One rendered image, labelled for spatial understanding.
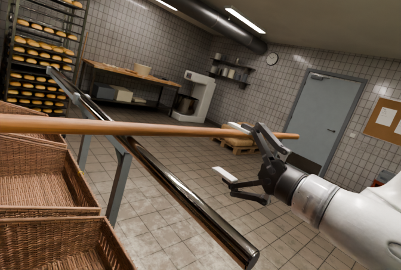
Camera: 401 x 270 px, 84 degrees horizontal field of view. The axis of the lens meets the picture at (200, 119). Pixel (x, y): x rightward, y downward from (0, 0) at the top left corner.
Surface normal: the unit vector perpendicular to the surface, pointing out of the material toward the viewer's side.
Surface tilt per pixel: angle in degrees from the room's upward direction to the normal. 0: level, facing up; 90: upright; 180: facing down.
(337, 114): 90
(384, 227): 52
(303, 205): 90
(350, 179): 90
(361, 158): 90
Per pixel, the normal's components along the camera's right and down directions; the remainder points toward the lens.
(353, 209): -0.39, -0.69
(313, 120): -0.70, -0.07
